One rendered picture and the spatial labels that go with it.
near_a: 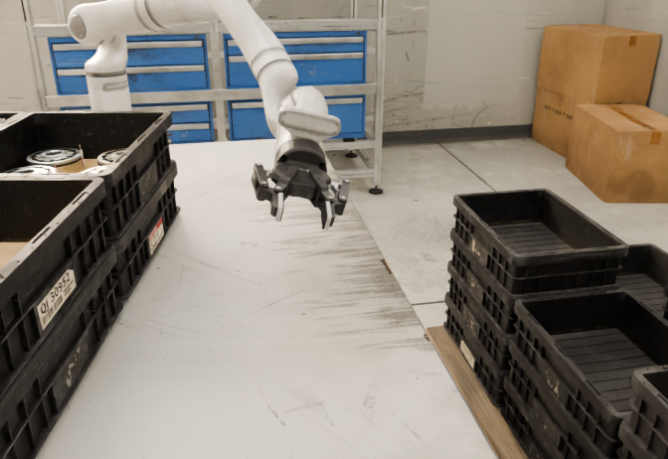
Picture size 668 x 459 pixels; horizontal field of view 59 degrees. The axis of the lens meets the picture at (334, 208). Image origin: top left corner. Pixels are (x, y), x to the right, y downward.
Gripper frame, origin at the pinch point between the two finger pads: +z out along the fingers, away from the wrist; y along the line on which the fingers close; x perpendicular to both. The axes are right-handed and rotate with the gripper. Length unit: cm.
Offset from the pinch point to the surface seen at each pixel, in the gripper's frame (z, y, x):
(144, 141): -34.4, 24.8, -12.5
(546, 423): -17, -67, -53
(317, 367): 4.8, -7.0, -21.5
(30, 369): 15.3, 27.3, -16.5
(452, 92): -320, -136, -80
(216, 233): -39, 9, -33
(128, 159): -25.3, 25.7, -11.4
